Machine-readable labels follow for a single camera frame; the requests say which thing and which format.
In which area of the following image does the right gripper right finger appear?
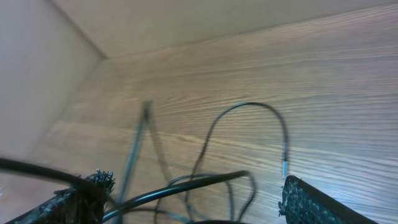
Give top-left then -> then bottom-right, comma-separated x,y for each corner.
278,175 -> 377,224

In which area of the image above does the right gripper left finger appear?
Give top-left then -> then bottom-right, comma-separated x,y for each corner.
7,185 -> 108,224

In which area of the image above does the black thin usb cable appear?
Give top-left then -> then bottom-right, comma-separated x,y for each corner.
183,101 -> 290,222

